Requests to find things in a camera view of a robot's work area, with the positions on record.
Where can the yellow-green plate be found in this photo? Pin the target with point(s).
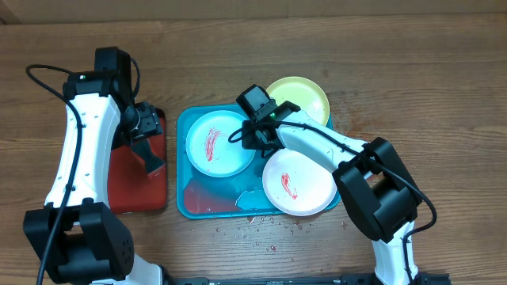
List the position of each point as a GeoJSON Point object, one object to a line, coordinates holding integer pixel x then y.
{"type": "Point", "coordinates": [303, 92]}

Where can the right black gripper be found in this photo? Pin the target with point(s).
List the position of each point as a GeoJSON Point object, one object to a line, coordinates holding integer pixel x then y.
{"type": "Point", "coordinates": [252, 143]}

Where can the red sponge with green pad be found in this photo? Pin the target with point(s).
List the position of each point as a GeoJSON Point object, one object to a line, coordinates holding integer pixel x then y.
{"type": "Point", "coordinates": [153, 164]}

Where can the teal plastic tray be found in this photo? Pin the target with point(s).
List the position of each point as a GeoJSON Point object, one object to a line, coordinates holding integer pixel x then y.
{"type": "Point", "coordinates": [200, 196]}

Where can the white plate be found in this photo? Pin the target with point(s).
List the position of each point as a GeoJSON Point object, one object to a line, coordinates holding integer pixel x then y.
{"type": "Point", "coordinates": [296, 185]}

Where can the light blue plate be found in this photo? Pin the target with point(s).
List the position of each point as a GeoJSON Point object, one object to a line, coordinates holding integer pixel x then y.
{"type": "Point", "coordinates": [208, 148]}

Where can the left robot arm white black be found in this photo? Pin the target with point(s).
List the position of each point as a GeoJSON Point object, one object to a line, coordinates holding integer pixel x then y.
{"type": "Point", "coordinates": [76, 235]}

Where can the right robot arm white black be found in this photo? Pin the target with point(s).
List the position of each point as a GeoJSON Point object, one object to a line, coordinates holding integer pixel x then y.
{"type": "Point", "coordinates": [379, 194]}

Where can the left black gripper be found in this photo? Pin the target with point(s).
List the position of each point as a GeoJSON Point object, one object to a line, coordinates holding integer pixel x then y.
{"type": "Point", "coordinates": [151, 124]}

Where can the black rail at table edge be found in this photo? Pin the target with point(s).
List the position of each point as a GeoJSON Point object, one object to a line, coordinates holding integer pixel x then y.
{"type": "Point", "coordinates": [422, 278]}

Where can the dark red tray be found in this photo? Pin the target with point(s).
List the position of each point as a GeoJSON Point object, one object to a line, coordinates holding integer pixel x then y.
{"type": "Point", "coordinates": [130, 189]}

